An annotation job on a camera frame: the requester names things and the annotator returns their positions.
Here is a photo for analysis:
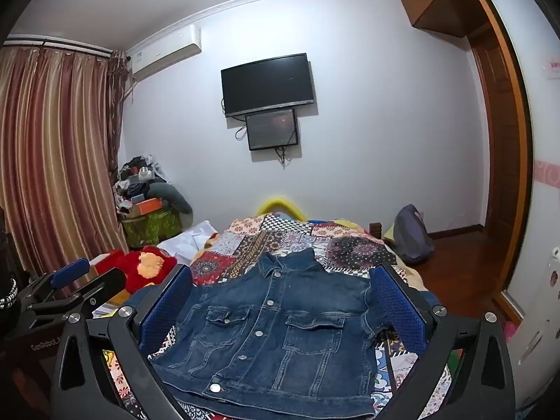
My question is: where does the white wardrobe door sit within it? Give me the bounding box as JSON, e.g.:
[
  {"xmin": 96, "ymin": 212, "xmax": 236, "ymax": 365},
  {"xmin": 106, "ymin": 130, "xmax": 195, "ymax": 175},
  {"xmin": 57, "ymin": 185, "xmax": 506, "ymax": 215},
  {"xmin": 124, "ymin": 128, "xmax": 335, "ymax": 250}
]
[{"xmin": 475, "ymin": 0, "xmax": 560, "ymax": 403}]

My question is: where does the light blue shirt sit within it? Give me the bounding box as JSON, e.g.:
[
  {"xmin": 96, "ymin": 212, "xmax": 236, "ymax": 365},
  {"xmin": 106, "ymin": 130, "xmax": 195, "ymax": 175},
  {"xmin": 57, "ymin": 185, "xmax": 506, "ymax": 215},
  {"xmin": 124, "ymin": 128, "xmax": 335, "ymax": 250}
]
[{"xmin": 156, "ymin": 221, "xmax": 219, "ymax": 267}]

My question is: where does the orange box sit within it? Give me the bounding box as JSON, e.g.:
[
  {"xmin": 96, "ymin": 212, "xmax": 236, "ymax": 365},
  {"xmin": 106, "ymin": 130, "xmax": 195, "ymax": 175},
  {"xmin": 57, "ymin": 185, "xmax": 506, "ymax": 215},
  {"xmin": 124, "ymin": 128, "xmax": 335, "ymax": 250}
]
[{"xmin": 130, "ymin": 198, "xmax": 163, "ymax": 217}]

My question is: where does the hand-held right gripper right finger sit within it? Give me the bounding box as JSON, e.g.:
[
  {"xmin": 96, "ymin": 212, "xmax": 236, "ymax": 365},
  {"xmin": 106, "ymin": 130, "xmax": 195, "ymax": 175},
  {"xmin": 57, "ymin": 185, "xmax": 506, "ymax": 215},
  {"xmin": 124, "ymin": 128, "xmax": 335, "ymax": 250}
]
[{"xmin": 370, "ymin": 262, "xmax": 516, "ymax": 420}]

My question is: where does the yellow headboard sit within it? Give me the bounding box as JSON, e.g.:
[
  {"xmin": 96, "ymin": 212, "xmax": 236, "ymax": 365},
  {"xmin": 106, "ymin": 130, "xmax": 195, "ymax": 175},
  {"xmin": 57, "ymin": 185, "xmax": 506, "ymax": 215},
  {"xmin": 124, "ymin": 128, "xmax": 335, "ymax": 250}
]
[{"xmin": 256, "ymin": 197, "xmax": 309, "ymax": 222}]

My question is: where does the grey-green cushion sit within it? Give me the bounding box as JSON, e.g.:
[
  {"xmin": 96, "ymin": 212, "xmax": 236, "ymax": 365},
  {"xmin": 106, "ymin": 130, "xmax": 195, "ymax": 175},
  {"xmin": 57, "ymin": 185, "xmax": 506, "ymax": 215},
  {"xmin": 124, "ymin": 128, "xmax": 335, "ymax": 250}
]
[{"xmin": 149, "ymin": 181, "xmax": 194, "ymax": 215}]

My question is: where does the white air conditioner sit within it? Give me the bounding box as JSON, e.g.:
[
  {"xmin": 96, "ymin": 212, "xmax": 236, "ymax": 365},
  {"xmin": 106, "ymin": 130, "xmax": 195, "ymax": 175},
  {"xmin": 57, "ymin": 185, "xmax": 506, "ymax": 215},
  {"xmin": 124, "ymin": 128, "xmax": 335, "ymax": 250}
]
[{"xmin": 130, "ymin": 24, "xmax": 203, "ymax": 83}]

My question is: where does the wooden door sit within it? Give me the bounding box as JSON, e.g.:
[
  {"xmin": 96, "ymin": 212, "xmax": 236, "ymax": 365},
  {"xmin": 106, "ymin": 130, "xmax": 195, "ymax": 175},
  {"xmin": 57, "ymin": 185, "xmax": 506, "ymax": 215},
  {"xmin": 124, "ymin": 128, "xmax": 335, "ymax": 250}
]
[{"xmin": 468, "ymin": 26, "xmax": 533, "ymax": 320}]

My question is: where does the red plush toy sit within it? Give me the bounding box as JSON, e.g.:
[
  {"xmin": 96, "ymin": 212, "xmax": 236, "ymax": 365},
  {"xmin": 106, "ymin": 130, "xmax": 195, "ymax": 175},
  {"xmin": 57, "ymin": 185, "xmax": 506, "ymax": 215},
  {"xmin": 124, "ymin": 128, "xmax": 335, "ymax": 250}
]
[{"xmin": 94, "ymin": 245, "xmax": 178, "ymax": 294}]

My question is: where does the blue denim jacket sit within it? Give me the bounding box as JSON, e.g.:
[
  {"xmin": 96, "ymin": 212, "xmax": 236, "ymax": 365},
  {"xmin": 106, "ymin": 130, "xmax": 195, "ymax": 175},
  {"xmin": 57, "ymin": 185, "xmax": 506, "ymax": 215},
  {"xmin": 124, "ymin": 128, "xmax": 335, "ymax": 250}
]
[{"xmin": 149, "ymin": 247, "xmax": 394, "ymax": 418}]

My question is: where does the grey backpack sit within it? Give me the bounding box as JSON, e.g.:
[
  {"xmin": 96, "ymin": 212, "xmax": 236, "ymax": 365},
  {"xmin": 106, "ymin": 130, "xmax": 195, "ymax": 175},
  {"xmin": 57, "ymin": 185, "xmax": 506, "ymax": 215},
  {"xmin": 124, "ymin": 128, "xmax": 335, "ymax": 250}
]
[{"xmin": 393, "ymin": 204, "xmax": 436, "ymax": 265}]

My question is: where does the small black wall monitor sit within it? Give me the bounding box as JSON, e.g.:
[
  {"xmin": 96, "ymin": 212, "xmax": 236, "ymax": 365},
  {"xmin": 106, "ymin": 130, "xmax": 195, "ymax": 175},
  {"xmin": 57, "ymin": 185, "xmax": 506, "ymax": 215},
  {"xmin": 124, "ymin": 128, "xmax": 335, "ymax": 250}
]
[{"xmin": 245, "ymin": 108, "xmax": 300, "ymax": 152}]

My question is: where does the striped brown curtain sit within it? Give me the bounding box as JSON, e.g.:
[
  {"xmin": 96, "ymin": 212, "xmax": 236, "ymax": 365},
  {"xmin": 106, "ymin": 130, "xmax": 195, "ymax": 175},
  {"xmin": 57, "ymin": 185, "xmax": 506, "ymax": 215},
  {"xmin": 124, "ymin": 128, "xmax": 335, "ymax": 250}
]
[{"xmin": 0, "ymin": 46, "xmax": 132, "ymax": 281}]

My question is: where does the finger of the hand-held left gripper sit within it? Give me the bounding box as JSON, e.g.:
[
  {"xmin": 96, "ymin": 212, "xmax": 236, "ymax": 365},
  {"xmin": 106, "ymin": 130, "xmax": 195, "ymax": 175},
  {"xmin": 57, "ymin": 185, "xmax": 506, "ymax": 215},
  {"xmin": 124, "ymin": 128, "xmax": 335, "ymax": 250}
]
[
  {"xmin": 22, "ymin": 259, "xmax": 91, "ymax": 306},
  {"xmin": 30, "ymin": 268, "xmax": 132, "ymax": 319}
]

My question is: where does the white bead bracelet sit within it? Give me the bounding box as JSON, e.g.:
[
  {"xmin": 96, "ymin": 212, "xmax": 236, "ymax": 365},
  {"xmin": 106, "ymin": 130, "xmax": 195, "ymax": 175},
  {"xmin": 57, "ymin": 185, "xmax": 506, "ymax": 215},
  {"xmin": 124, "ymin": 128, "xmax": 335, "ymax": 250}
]
[{"xmin": 0, "ymin": 279, "xmax": 18, "ymax": 311}]

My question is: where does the black wall television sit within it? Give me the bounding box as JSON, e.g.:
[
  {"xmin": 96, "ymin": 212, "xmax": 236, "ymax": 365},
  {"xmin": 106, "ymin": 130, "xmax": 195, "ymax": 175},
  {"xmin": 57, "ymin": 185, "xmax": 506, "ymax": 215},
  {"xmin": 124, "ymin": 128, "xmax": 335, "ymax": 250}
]
[{"xmin": 220, "ymin": 53, "xmax": 316, "ymax": 119}]

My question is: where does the green clothes pile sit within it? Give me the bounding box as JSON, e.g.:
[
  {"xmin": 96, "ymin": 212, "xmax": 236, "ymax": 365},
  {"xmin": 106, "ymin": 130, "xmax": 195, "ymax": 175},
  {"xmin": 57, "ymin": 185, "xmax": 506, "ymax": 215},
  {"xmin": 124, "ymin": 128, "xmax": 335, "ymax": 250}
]
[{"xmin": 120, "ymin": 208, "xmax": 183, "ymax": 248}]

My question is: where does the patchwork printed blanket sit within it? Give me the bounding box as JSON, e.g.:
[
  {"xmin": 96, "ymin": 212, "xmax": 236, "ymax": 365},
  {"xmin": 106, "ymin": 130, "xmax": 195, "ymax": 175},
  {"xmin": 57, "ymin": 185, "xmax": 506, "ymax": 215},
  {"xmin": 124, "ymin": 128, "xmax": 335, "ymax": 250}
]
[{"xmin": 100, "ymin": 213, "xmax": 456, "ymax": 420}]

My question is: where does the curtain rail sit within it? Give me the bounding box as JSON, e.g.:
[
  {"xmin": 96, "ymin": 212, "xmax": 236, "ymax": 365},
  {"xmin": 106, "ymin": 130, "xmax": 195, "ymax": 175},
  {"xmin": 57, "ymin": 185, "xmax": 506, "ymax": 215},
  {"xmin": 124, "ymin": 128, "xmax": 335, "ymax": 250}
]
[{"xmin": 2, "ymin": 37, "xmax": 112, "ymax": 58}]

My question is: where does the pile of clothes and clutter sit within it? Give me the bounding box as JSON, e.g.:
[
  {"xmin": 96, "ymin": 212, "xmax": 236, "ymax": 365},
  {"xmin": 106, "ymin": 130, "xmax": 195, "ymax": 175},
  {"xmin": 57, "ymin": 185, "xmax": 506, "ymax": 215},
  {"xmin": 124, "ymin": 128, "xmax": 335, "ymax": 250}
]
[{"xmin": 113, "ymin": 153, "xmax": 169, "ymax": 211}]

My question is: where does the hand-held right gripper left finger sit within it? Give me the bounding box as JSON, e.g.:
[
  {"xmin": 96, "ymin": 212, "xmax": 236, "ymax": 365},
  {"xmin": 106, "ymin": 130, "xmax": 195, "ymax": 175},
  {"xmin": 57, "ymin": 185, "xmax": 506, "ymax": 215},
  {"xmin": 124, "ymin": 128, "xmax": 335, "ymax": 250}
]
[{"xmin": 49, "ymin": 265, "xmax": 195, "ymax": 420}]

